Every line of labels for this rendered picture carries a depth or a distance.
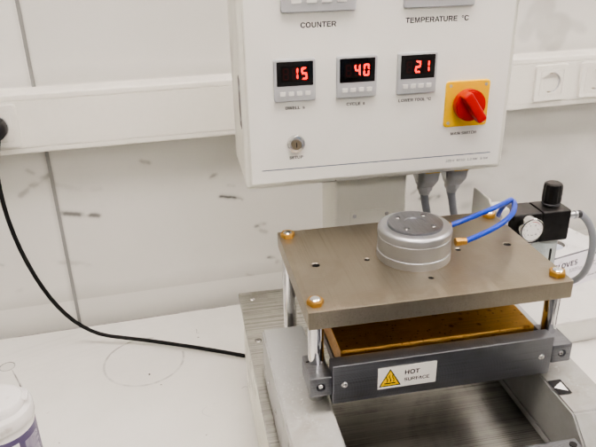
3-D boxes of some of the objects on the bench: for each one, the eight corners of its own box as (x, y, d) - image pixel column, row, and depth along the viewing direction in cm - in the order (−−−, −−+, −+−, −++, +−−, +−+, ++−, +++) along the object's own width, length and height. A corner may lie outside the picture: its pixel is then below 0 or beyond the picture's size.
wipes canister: (-11, 469, 89) (-36, 384, 82) (54, 457, 90) (34, 372, 84) (-23, 519, 81) (-52, 429, 75) (48, 505, 83) (25, 416, 77)
